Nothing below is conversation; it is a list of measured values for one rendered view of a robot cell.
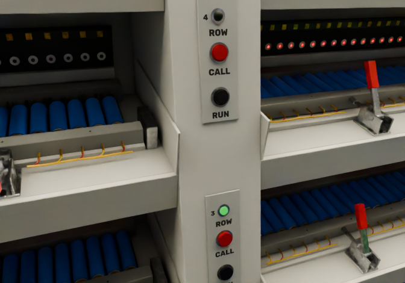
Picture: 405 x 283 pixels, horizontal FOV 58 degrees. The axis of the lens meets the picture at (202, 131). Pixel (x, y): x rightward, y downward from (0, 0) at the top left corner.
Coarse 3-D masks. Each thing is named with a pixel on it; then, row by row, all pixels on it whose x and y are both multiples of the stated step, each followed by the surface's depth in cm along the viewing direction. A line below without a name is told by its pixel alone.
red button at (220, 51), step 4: (216, 48) 35; (220, 48) 35; (224, 48) 35; (212, 52) 35; (216, 52) 35; (220, 52) 35; (224, 52) 35; (212, 56) 35; (216, 56) 35; (220, 56) 35; (224, 56) 35; (216, 60) 35; (220, 60) 35
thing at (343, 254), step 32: (288, 192) 62; (320, 192) 64; (352, 192) 63; (384, 192) 64; (288, 224) 56; (320, 224) 56; (352, 224) 57; (384, 224) 60; (288, 256) 53; (320, 256) 53; (352, 256) 54; (384, 256) 54
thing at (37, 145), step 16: (80, 128) 39; (96, 128) 39; (112, 128) 39; (128, 128) 39; (0, 144) 35; (16, 144) 35; (32, 144) 36; (48, 144) 36; (64, 144) 37; (80, 144) 38; (96, 144) 38; (112, 144) 39; (128, 144) 40; (64, 160) 36
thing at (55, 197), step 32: (128, 96) 51; (160, 128) 41; (96, 160) 38; (128, 160) 38; (160, 160) 39; (32, 192) 33; (64, 192) 34; (96, 192) 35; (128, 192) 36; (160, 192) 37; (0, 224) 33; (32, 224) 34; (64, 224) 35
